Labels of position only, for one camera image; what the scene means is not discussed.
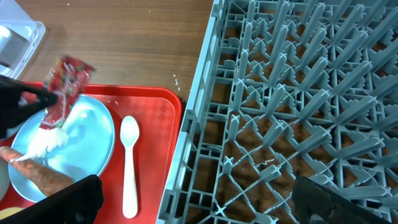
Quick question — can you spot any white plastic spoon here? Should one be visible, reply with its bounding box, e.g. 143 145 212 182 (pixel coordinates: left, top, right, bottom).
120 116 139 218

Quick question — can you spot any clear plastic bin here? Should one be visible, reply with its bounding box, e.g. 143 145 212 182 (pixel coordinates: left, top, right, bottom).
1 0 46 79

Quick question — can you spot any red serving tray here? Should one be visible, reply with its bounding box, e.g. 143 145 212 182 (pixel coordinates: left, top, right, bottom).
0 81 183 224

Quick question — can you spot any orange carrot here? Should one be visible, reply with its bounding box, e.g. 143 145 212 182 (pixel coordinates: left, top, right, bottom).
1 146 73 197

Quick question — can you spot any crumpled white napkin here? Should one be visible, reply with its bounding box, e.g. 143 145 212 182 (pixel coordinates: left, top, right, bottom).
11 128 69 162

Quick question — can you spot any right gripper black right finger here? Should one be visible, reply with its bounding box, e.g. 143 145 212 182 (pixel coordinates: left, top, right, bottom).
292 176 388 224

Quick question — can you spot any red snack wrapper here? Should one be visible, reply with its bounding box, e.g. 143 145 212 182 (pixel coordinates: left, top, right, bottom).
40 55 95 130

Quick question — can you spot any yellow plastic cup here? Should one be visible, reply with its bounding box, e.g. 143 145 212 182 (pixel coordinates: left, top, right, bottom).
0 207 24 220

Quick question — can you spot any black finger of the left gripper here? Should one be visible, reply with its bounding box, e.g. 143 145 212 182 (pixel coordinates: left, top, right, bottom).
12 80 58 120

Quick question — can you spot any grey dishwasher rack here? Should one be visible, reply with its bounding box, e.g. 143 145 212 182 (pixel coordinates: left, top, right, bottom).
156 0 397 223

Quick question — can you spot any light blue plate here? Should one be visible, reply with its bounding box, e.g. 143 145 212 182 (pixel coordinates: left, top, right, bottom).
9 95 116 202

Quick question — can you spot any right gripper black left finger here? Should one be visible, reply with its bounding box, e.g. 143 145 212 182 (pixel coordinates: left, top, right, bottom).
1 175 104 224

